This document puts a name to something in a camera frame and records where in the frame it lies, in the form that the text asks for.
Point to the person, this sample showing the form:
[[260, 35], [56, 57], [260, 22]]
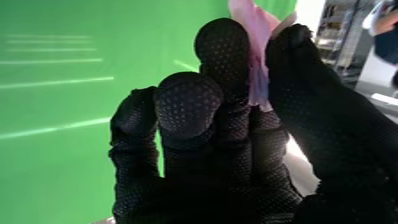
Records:
[[388, 43]]

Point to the pink flower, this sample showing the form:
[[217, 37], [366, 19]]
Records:
[[258, 33]]

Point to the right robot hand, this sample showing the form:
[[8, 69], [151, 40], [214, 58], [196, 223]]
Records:
[[224, 166]]

